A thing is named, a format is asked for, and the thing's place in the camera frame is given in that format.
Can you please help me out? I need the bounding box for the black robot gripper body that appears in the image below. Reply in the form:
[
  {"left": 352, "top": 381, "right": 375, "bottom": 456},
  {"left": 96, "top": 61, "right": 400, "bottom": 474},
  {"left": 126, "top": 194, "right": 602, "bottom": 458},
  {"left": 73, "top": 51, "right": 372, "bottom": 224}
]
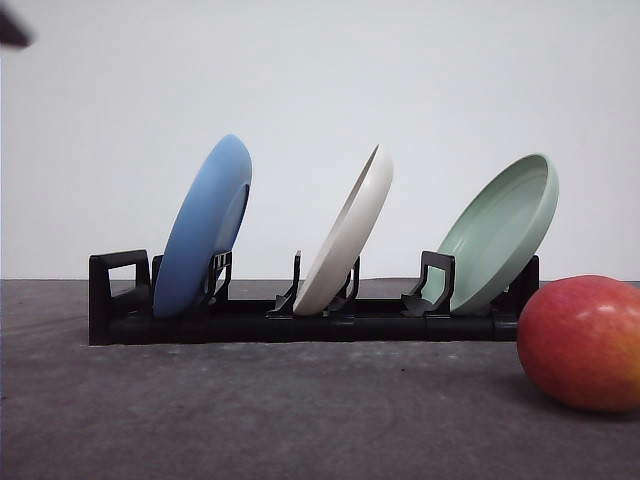
[{"left": 0, "top": 10, "right": 33, "bottom": 47}]

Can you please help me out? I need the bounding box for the white plate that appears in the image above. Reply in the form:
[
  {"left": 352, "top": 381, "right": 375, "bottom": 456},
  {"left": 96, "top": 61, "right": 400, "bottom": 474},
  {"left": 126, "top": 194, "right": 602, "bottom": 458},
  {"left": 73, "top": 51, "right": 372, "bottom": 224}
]
[{"left": 293, "top": 144, "right": 394, "bottom": 315}]

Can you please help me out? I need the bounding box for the red pomegranate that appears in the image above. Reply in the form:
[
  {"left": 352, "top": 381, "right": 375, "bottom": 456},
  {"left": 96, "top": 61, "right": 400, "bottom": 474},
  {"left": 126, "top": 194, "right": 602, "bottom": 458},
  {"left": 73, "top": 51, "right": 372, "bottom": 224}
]
[{"left": 517, "top": 275, "right": 640, "bottom": 413}]

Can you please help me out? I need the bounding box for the blue plate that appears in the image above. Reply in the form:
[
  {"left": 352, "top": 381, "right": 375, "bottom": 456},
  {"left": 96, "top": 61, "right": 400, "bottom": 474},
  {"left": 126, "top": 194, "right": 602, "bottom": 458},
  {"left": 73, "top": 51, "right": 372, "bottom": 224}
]
[{"left": 153, "top": 134, "right": 252, "bottom": 318}]

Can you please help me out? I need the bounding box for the green plate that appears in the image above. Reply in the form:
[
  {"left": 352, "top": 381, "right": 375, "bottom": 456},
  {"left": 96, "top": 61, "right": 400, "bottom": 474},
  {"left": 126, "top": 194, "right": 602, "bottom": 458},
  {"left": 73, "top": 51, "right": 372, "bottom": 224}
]
[{"left": 422, "top": 153, "right": 559, "bottom": 311}]

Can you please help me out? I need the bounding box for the black plastic dish rack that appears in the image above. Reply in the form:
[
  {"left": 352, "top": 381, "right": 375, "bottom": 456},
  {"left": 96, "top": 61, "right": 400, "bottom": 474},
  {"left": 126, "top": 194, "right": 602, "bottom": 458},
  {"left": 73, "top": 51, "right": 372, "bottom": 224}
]
[{"left": 89, "top": 249, "right": 540, "bottom": 346}]

